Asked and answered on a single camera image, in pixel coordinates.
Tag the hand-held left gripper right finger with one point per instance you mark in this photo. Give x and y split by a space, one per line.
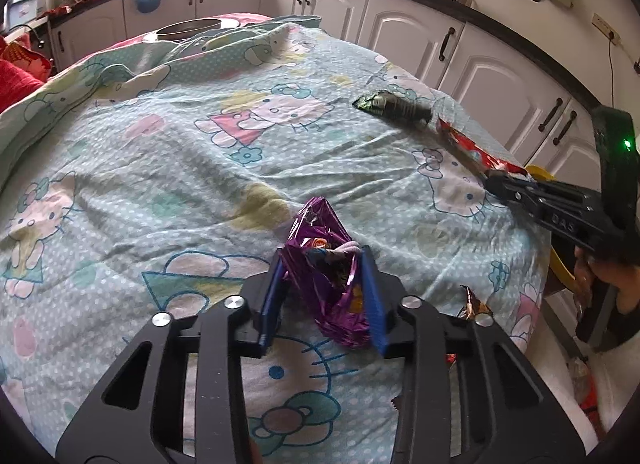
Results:
373 304

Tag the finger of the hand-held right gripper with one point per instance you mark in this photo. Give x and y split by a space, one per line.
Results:
510 179
520 201

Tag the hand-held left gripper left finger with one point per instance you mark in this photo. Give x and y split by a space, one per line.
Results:
272 294

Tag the purple foil snack wrapper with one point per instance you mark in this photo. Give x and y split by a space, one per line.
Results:
325 294

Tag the red foil snack wrapper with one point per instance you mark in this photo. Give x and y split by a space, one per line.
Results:
465 141

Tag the person's right hand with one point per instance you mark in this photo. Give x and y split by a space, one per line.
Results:
582 274

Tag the small red wrapper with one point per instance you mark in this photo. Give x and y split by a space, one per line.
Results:
452 358

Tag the brown foil wrapper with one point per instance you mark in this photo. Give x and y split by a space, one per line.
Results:
472 304

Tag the dark green foil wrapper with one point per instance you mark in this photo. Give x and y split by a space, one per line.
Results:
392 106

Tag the printed cartoon blanket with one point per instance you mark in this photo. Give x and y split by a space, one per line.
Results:
200 168

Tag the white kitchen cabinets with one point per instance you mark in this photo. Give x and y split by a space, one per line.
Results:
400 38

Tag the round metal basin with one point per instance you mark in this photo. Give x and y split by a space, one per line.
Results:
190 29

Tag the red floral cushion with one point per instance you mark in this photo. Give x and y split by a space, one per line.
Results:
20 78

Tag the clear plastic storage box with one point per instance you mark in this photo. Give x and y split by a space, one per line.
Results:
26 6

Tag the wall power socket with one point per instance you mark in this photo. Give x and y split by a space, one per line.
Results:
606 28

